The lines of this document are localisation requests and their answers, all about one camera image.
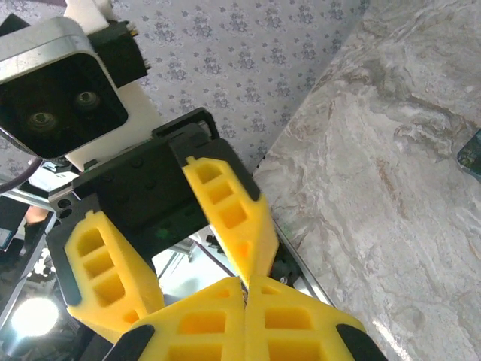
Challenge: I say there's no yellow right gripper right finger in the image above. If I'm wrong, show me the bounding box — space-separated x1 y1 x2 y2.
244 275 389 361

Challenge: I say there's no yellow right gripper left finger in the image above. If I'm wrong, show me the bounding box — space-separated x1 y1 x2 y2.
103 277 248 361

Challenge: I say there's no blue painted box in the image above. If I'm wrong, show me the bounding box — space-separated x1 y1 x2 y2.
456 127 481 176

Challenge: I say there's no person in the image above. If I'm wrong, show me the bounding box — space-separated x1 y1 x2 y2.
22 206 52 235

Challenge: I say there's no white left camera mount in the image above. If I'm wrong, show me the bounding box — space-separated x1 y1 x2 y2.
62 0 166 170

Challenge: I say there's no black camera cable plug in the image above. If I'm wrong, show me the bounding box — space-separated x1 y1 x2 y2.
89 19 152 89

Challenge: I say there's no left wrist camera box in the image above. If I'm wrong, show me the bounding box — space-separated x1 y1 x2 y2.
0 15 131 159

